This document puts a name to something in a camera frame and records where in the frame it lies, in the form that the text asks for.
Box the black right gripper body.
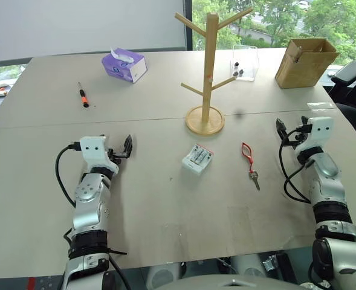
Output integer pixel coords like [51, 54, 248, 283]
[286, 121, 313, 149]

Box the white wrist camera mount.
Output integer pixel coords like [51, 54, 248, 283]
[79, 135, 120, 173]
[295, 116, 334, 155]

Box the purple tissue box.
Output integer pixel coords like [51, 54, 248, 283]
[101, 47, 149, 84]

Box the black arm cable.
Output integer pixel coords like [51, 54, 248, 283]
[278, 129, 315, 204]
[54, 143, 82, 208]

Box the brown cardboard box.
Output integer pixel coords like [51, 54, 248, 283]
[274, 37, 341, 89]

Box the grey robot torso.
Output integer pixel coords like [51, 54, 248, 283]
[146, 253, 302, 290]

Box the orange black screwdriver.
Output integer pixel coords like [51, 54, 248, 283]
[77, 81, 91, 109]

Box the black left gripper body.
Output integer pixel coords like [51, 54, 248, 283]
[106, 147, 129, 166]

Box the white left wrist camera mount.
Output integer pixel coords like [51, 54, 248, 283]
[79, 135, 120, 173]

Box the silver key with red carabiner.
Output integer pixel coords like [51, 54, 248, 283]
[241, 141, 261, 192]

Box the black office chair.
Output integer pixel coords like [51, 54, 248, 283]
[328, 60, 356, 122]

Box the clear acrylic box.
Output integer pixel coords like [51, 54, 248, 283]
[231, 44, 260, 83]

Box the white battery case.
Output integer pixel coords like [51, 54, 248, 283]
[181, 143, 214, 175]

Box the white roller blind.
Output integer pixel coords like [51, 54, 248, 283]
[0, 0, 187, 63]

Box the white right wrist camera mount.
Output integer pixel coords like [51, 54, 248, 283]
[295, 116, 334, 155]

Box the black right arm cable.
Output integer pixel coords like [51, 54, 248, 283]
[278, 129, 315, 204]

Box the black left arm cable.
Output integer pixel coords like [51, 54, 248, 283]
[54, 143, 82, 208]

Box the wooden tree-shaped hanger stand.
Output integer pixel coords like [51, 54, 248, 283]
[174, 6, 254, 137]

